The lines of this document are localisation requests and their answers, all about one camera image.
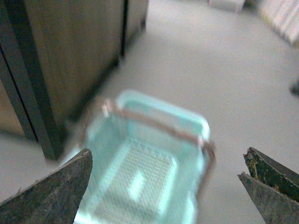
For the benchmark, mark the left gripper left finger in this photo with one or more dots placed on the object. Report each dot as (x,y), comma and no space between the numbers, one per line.
(55,199)

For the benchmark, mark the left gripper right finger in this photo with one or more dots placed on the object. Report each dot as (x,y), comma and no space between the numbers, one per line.
(272,187)

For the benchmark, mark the light blue plastic basket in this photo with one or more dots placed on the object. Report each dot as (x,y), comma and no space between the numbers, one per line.
(141,174)

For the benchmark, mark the brown basket handle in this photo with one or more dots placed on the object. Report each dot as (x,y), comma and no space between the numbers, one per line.
(163,127)

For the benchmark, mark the dark wooden cabinet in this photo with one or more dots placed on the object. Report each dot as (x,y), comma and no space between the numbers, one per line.
(53,56)

